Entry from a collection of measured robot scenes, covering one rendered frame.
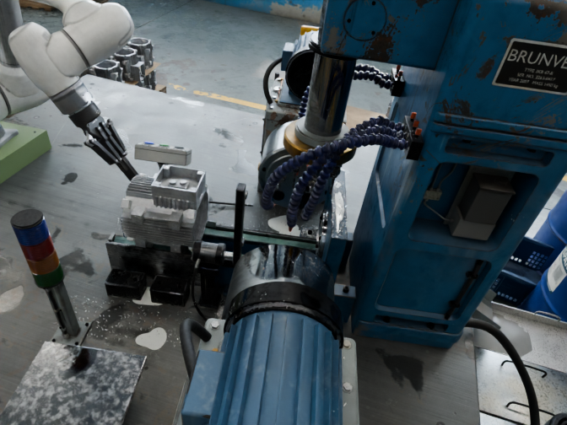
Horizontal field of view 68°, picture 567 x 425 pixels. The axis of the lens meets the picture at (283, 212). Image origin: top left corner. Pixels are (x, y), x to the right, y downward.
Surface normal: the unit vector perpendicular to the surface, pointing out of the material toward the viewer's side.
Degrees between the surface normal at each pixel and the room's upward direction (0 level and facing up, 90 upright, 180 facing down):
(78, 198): 0
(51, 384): 0
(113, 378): 0
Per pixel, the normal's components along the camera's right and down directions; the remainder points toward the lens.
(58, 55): 0.60, 0.19
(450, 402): 0.11, -0.76
